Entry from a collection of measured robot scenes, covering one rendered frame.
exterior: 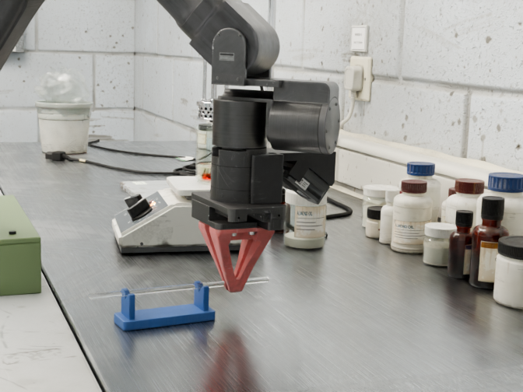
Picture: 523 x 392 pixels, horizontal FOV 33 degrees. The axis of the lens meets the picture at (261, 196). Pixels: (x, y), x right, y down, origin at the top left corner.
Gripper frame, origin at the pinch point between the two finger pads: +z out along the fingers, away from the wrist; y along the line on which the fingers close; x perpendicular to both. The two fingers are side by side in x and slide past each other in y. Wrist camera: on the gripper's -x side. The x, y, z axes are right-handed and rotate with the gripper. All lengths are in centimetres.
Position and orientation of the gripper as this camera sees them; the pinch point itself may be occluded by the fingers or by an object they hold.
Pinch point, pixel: (233, 283)
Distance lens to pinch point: 94.9
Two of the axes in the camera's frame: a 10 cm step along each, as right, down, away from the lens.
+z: -0.4, 9.8, 1.7
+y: -4.6, -1.7, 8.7
